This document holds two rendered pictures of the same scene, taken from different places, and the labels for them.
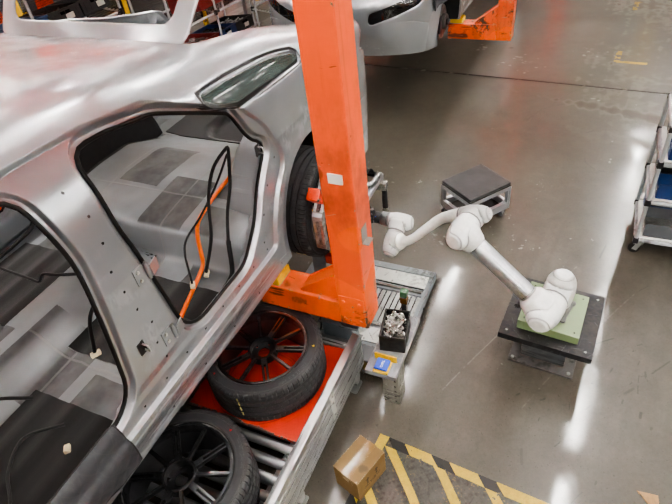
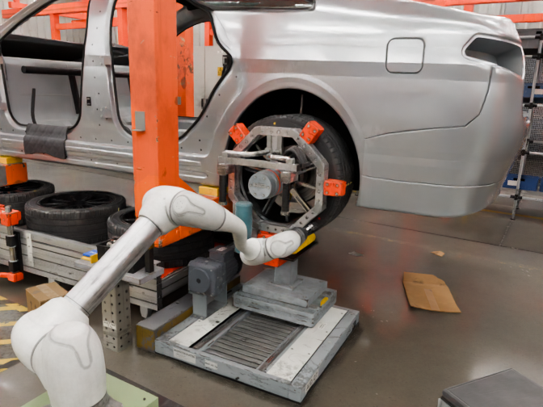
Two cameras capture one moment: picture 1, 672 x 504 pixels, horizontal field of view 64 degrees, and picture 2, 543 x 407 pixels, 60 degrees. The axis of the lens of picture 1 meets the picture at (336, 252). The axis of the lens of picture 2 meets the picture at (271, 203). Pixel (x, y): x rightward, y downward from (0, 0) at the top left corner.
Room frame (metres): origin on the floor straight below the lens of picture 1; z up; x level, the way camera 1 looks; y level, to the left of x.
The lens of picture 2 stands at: (2.50, -2.40, 1.31)
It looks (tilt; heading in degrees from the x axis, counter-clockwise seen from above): 14 degrees down; 88
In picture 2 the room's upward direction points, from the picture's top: 2 degrees clockwise
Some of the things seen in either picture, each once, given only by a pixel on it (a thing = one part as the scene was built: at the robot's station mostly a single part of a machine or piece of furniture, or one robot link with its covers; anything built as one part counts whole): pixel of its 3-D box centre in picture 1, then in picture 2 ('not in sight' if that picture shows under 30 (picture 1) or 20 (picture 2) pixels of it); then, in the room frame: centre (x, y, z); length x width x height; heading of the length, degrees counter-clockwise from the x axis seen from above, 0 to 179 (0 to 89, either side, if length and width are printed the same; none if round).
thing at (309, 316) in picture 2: not in sight; (285, 297); (2.69, 0.10, 0.13); 0.50 x 0.36 x 0.10; 151
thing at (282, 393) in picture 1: (265, 358); (162, 232); (1.92, 0.47, 0.39); 0.66 x 0.66 x 0.24
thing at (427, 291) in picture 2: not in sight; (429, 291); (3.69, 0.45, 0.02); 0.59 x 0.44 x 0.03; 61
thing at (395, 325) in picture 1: (395, 329); (124, 253); (1.88, -0.25, 0.51); 0.20 x 0.14 x 0.13; 160
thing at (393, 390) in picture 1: (393, 374); (115, 308); (1.82, -0.22, 0.21); 0.10 x 0.10 x 0.42; 61
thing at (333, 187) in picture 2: not in sight; (334, 187); (2.89, -0.20, 0.85); 0.09 x 0.08 x 0.07; 151
